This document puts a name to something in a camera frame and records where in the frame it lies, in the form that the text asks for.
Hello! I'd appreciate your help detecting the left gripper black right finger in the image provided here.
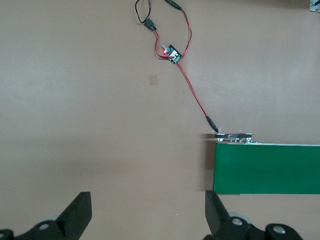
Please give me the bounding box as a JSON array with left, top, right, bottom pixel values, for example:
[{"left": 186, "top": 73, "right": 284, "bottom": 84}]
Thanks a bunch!
[{"left": 203, "top": 189, "right": 308, "bottom": 240}]

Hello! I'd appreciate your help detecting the black power cable loop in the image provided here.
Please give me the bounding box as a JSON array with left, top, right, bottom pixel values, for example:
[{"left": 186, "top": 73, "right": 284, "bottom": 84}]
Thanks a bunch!
[{"left": 134, "top": 0, "right": 157, "bottom": 32}]

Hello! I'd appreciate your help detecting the red black conveyor wire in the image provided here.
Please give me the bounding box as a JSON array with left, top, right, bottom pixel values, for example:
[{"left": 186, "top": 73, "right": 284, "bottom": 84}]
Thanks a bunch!
[{"left": 176, "top": 61, "right": 222, "bottom": 134}]

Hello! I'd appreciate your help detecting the red power wire loop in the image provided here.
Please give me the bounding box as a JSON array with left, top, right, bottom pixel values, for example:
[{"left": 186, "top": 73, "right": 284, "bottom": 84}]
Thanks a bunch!
[{"left": 153, "top": 0, "right": 194, "bottom": 61}]

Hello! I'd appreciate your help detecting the small speed controller board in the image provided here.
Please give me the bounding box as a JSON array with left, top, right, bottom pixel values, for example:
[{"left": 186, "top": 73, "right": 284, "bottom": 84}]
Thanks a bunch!
[{"left": 160, "top": 43, "right": 182, "bottom": 65}]

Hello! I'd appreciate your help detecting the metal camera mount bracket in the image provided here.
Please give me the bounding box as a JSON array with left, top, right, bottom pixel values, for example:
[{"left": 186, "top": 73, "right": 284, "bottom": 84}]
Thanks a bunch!
[{"left": 308, "top": 0, "right": 320, "bottom": 13}]

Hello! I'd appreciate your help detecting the green conveyor belt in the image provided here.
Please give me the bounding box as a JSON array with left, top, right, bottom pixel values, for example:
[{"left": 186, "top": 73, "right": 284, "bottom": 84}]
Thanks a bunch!
[{"left": 211, "top": 131, "right": 320, "bottom": 196}]

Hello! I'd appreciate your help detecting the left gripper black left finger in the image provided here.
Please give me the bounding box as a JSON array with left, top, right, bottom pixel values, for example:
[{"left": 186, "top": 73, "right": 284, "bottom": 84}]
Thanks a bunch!
[{"left": 0, "top": 191, "right": 93, "bottom": 240}]

